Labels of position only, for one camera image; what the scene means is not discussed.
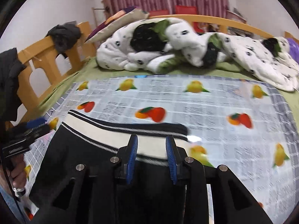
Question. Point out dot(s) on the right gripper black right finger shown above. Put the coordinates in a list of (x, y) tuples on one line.
[(232, 202)]

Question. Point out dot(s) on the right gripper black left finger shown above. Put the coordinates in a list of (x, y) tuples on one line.
[(87, 190)]

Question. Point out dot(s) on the black pants with white stripes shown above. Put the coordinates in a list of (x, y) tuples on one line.
[(152, 197)]

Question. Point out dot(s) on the person's left hand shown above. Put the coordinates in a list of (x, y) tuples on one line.
[(18, 174)]

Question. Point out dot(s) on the fruit print plastic table cover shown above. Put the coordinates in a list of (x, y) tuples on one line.
[(246, 124)]

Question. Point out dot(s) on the green bed sheet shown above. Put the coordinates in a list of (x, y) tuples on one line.
[(90, 71)]

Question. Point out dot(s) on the dark cloth on bedpost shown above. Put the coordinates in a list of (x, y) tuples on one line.
[(64, 37)]

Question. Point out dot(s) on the white floral green quilt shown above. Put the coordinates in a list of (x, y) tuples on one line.
[(159, 45)]

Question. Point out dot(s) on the orange purple cushion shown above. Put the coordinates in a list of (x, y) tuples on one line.
[(115, 22)]

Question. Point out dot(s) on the wooden bed frame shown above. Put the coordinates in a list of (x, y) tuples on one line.
[(42, 55)]

